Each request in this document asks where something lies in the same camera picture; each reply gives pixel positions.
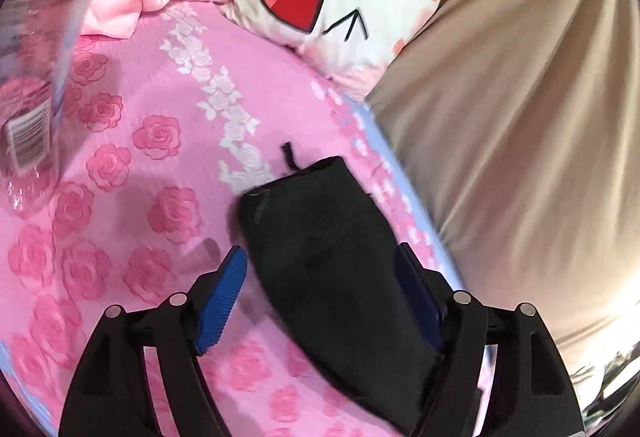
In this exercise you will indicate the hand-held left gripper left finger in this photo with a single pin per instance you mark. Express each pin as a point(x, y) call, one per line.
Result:
point(226, 289)

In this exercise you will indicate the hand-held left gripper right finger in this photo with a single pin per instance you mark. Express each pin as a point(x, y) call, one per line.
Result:
point(417, 297)

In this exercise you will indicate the black pants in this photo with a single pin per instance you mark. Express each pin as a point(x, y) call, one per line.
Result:
point(325, 267)

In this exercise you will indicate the pink floral bed sheet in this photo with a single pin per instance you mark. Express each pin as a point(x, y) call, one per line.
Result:
point(150, 197)

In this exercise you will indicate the beige cloth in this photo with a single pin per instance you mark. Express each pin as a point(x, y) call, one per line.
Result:
point(525, 117)

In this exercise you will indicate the dark shiny object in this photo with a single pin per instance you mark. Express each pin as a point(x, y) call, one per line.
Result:
point(610, 397)

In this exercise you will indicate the white cartoon face pillow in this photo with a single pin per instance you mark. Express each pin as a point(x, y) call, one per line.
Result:
point(390, 7)

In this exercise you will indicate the clear plastic container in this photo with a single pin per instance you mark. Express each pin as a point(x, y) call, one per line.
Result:
point(30, 67)

